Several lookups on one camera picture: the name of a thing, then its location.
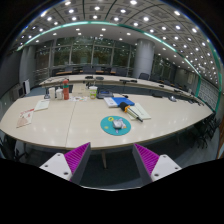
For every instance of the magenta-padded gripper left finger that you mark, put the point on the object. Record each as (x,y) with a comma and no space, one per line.
(77,156)

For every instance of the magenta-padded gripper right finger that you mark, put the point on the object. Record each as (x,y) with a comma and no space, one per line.
(146,158)

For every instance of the silver computer mouse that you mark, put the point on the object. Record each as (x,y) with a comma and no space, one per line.
(117,124)

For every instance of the round teal cartoon mouse pad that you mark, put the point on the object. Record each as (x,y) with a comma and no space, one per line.
(106,128)

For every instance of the cream booklet with black writing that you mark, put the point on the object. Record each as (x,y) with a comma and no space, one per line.
(143,111)

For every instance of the colourful leaflets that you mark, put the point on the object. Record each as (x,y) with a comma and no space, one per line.
(78,98)

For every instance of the cream paper booklet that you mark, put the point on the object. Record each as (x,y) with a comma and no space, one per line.
(42,105)

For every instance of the blue and white book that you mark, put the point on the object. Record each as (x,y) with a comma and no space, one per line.
(121,100)

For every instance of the white mug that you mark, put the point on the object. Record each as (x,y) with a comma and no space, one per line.
(59,94)

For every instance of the red booklet with fan print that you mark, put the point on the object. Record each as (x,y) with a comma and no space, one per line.
(25,117)

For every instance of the dark office chairs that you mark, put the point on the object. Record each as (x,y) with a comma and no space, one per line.
(205,130)

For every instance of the green and white paper cup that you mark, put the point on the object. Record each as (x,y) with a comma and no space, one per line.
(93,92)

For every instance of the red bottle with green band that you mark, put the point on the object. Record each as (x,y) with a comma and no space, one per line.
(66,90)

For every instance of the black desk console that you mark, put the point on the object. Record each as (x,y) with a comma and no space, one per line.
(105,95)

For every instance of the ceiling lights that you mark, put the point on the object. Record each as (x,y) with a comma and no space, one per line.
(133,16)

